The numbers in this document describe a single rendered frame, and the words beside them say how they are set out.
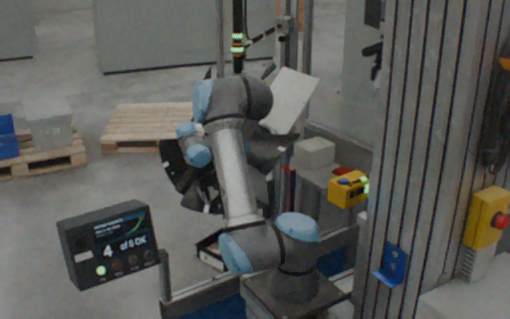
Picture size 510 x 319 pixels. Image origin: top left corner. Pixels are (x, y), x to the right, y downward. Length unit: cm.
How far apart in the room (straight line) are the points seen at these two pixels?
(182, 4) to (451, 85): 666
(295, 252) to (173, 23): 640
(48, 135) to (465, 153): 410
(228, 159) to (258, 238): 22
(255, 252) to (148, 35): 638
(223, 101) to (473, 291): 79
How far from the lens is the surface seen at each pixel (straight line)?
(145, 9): 754
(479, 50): 111
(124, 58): 763
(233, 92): 146
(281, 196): 257
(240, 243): 138
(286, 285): 151
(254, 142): 206
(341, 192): 208
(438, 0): 114
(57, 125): 485
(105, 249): 155
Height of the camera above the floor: 202
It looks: 24 degrees down
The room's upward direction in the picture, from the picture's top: straight up
